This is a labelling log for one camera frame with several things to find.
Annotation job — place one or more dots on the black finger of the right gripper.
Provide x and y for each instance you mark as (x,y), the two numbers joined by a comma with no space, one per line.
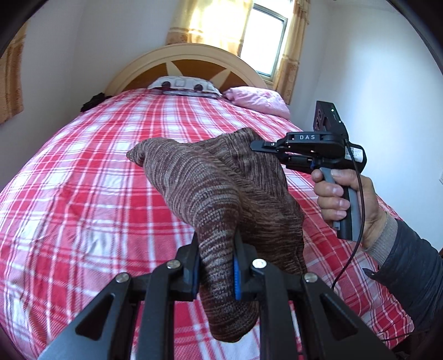
(263,146)

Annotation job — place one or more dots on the dark blue sleeved forearm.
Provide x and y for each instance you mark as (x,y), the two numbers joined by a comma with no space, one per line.
(411,270)

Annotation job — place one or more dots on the white patterned pillow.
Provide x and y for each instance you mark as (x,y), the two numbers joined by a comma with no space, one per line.
(185,86)

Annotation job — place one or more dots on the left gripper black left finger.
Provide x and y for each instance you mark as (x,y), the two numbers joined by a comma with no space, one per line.
(132,317)

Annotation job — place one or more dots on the person's right hand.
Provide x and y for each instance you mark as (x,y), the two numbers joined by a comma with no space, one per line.
(333,205)

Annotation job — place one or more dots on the beige arched wooden headboard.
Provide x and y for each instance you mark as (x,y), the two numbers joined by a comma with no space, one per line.
(224,70)

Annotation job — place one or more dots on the yellow curtain behind headboard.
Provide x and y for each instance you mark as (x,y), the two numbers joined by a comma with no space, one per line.
(219,23)

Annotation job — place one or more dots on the brown knitted sweater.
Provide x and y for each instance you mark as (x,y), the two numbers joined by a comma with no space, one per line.
(221,188)

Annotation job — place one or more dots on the bright window behind bed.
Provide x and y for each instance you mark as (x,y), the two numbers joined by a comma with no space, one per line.
(265,35)

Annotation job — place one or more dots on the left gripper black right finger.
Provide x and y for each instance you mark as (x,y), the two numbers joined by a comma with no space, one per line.
(300,316)

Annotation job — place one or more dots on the yellow curtain right of window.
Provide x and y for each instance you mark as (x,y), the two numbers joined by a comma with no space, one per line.
(289,60)

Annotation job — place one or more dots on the black object beside bed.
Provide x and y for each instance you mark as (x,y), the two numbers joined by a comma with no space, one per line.
(93,102)

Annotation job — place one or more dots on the pink pillow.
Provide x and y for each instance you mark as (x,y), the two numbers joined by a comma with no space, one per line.
(258,99)

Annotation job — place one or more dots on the yellow curtain on left wall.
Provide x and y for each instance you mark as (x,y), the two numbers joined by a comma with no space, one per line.
(11,92)

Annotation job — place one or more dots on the red white plaid bedspread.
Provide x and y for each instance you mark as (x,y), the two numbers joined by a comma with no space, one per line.
(79,212)

